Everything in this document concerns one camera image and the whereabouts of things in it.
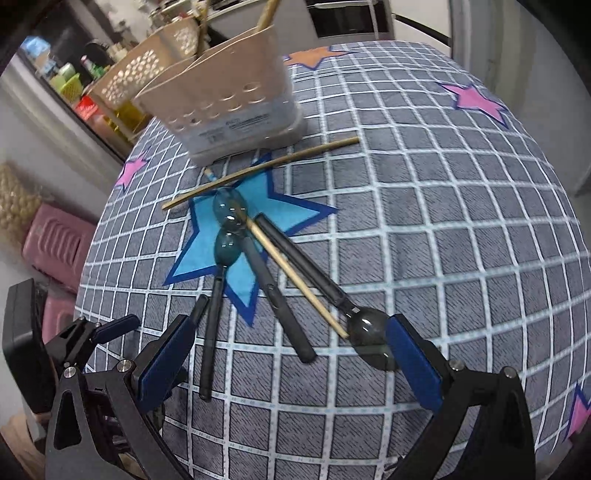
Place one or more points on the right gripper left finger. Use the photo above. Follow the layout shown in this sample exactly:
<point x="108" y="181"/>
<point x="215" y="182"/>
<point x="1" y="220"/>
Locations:
<point x="100" y="426"/>

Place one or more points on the checkered tablecloth with stars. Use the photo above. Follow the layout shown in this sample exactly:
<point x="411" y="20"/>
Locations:
<point x="446" y="211"/>

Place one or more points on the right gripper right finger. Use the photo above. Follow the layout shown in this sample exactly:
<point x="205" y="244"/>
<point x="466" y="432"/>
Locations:
<point x="500" y="445"/>

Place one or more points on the chopstick in holder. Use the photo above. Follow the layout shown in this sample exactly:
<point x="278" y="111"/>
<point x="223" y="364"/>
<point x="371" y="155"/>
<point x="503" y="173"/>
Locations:
<point x="269" y="11"/>

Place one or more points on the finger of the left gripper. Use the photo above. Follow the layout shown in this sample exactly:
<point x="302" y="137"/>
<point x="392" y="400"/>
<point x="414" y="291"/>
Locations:
<point x="114" y="329"/>

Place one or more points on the beige utensil holder caddy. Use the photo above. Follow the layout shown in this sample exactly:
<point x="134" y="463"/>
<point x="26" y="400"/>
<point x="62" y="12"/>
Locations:
<point x="236" y="97"/>

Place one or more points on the beige perforated storage rack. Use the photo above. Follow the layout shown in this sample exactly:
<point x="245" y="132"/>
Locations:
<point x="167" y="46"/>

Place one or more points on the pink plastic stool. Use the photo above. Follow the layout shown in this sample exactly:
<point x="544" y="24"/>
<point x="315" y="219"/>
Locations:
<point x="57" y="245"/>

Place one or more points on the bamboo chopstick blue patterned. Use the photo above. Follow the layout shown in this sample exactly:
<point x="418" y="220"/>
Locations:
<point x="245" y="222"/>

